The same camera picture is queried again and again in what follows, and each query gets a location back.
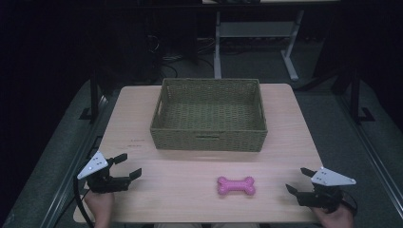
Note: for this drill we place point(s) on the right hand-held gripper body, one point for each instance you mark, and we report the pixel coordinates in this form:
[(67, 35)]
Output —
[(329, 179)]

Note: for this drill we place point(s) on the green woven basket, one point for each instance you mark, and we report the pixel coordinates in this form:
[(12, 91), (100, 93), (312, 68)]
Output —
[(207, 139)]

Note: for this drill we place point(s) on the aluminium rail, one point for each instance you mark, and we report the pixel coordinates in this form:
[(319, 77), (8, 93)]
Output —
[(377, 164), (68, 177)]

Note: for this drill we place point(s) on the black metal stand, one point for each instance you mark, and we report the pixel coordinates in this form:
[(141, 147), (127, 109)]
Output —
[(94, 98), (355, 98)]

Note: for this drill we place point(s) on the white metal desk frame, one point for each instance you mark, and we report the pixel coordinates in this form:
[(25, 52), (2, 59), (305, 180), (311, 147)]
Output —
[(253, 29)]

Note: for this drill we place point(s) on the person's right hand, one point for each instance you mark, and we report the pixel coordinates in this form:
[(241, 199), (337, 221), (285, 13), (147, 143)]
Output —
[(335, 219)]

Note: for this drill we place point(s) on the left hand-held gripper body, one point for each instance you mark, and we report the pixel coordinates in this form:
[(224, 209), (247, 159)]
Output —
[(95, 167)]

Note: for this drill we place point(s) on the person's left hand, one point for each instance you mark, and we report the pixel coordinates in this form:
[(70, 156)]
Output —
[(100, 207)]

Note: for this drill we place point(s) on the pink bone-shaped chew toy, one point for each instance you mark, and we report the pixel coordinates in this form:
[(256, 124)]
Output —
[(236, 186)]

